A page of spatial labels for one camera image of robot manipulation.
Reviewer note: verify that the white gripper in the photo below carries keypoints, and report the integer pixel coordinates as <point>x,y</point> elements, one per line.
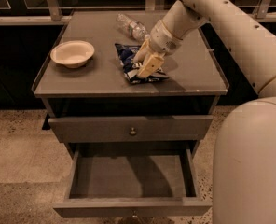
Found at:
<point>160,41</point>

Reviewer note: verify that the blue chip bag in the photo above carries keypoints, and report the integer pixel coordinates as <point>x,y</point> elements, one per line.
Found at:
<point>126,54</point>

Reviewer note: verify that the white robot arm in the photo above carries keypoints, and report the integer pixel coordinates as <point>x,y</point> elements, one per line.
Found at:
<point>244,168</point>

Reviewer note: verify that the grey drawer cabinet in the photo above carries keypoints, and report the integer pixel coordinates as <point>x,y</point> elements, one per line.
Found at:
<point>99,88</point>

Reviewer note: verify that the closed grey upper drawer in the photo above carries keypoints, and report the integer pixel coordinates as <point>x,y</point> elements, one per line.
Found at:
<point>117,129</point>

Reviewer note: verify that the round brass drawer knob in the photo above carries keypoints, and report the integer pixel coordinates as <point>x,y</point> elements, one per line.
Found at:
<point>133,131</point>

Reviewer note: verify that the open grey lower drawer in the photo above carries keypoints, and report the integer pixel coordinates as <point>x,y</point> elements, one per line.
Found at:
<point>132,183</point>

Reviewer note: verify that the clear plastic water bottle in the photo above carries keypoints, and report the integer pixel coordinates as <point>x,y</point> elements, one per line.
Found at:
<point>131,27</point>

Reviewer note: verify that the white paper bowl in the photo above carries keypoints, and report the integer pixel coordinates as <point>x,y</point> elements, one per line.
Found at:
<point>72,54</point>

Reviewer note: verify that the metal window frame rail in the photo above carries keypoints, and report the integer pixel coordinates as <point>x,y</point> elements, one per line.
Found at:
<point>29,20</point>

